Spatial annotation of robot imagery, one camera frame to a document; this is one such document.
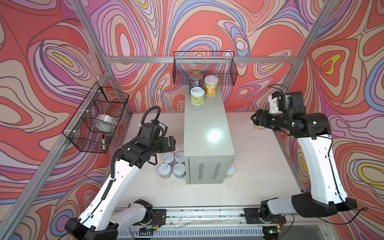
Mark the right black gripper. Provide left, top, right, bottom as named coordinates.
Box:
left=251, top=108, right=291, bottom=130

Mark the white lid can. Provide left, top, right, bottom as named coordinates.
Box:
left=162, top=152, right=176, bottom=167
left=174, top=152, right=185, bottom=164
left=158, top=163, right=172, bottom=179
left=173, top=163, right=186, bottom=179

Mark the green label can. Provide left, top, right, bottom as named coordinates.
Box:
left=190, top=87, right=205, bottom=106

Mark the orange peach can large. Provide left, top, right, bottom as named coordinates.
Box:
left=204, top=75, right=219, bottom=97

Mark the dark blue tomato can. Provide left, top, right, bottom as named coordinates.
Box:
left=188, top=72, right=203, bottom=90

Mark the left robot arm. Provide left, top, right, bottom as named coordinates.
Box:
left=65, top=106, right=176, bottom=240

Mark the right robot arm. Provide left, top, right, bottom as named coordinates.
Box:
left=251, top=91, right=358, bottom=221

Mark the grey metal cabinet counter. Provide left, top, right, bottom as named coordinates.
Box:
left=184, top=89, right=235, bottom=185

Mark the black marker pen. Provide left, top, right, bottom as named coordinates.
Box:
left=102, top=135, right=106, bottom=152

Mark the silver tape roll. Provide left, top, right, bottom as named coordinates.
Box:
left=96, top=114, right=117, bottom=126

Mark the black wire basket back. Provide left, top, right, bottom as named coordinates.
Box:
left=173, top=50, right=238, bottom=86

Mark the black wire basket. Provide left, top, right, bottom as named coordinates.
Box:
left=63, top=83, right=129, bottom=154
left=173, top=50, right=238, bottom=86

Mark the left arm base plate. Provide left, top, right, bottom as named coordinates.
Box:
left=133, top=209, right=167, bottom=227

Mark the black wire basket left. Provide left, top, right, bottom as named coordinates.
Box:
left=63, top=83, right=129, bottom=154

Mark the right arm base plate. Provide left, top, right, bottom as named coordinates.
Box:
left=241, top=208, right=287, bottom=225

